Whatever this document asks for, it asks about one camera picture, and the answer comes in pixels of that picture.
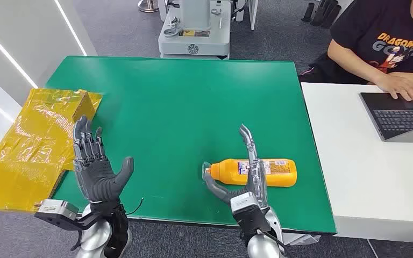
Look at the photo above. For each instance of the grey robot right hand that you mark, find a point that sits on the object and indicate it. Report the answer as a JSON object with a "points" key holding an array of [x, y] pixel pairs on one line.
{"points": [[254, 178]]}

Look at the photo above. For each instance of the person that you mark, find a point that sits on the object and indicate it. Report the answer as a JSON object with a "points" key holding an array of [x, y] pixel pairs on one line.
{"points": [[370, 35]]}

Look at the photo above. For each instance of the orange plastic bottle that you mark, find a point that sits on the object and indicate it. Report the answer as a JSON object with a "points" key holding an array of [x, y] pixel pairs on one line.
{"points": [[228, 172]]}

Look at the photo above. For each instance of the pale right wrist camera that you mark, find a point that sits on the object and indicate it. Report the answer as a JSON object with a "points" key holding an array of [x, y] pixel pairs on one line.
{"points": [[244, 203]]}

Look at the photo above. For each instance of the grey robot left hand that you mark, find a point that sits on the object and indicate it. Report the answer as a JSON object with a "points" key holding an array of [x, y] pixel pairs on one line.
{"points": [[94, 178]]}

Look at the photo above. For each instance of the green table mat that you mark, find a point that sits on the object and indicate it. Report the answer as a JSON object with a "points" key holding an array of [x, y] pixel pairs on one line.
{"points": [[192, 107]]}

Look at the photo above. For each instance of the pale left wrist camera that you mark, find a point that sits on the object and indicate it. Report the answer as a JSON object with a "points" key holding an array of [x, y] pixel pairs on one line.
{"points": [[55, 208]]}

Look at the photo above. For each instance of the white desk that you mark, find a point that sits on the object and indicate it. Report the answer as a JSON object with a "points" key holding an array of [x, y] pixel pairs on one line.
{"points": [[352, 178]]}

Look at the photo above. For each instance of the dark grey laptop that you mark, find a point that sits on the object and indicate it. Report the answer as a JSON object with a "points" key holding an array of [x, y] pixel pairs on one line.
{"points": [[399, 117]]}

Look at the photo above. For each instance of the white machine stand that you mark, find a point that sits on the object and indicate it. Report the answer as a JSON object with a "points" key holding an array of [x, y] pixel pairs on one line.
{"points": [[196, 39]]}

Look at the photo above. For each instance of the person's right forearm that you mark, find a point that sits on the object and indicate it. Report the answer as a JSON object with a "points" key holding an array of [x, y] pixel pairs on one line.
{"points": [[352, 64]]}

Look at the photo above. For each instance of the white panel leg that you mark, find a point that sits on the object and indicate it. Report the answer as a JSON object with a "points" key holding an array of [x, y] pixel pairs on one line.
{"points": [[253, 14]]}

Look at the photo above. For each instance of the round metal stand foot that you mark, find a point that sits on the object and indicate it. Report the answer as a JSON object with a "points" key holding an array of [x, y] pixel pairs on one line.
{"points": [[147, 5]]}

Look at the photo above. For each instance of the black chair base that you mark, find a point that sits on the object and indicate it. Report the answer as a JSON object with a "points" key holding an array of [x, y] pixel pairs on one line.
{"points": [[324, 14]]}

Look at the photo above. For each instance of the person's right hand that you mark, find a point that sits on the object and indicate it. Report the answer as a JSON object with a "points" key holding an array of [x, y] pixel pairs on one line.
{"points": [[399, 87]]}

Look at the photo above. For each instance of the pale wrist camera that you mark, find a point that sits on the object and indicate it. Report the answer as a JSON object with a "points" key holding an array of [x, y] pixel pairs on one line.
{"points": [[244, 203], [55, 208]]}

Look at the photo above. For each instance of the yellow film wrapped box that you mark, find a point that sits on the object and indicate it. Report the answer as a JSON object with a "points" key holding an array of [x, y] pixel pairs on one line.
{"points": [[32, 149]]}

